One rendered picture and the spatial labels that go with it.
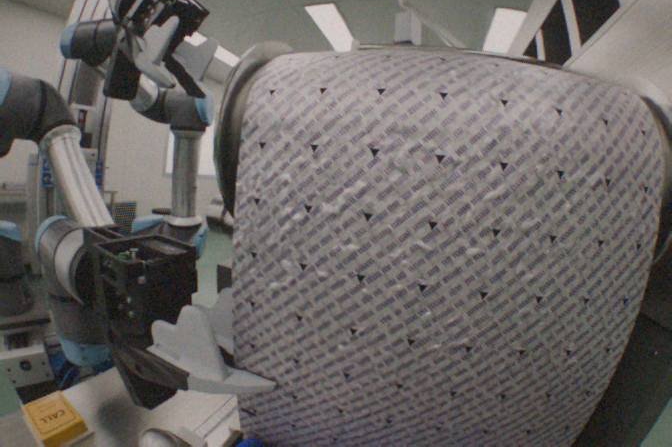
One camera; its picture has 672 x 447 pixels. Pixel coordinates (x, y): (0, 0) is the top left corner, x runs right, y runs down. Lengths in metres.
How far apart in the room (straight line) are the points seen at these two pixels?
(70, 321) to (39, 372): 0.49
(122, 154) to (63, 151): 3.64
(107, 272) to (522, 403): 0.28
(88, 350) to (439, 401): 0.39
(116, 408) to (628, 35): 0.75
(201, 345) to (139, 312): 0.06
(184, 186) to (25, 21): 3.34
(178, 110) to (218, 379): 0.76
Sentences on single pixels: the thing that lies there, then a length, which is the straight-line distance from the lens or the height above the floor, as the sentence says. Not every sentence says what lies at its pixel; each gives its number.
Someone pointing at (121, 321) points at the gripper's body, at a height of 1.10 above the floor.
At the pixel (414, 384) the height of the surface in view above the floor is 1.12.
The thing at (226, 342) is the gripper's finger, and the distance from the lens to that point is 0.22.
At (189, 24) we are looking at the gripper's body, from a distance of 0.37.
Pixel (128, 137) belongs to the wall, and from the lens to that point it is 4.25.
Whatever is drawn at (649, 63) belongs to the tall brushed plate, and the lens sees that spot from 0.34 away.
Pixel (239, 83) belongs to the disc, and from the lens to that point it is 0.17.
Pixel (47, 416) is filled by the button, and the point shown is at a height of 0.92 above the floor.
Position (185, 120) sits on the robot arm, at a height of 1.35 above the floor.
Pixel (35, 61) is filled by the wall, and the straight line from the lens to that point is 3.83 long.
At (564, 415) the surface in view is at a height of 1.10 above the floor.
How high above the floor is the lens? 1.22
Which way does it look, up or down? 3 degrees down
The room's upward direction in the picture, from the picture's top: 6 degrees clockwise
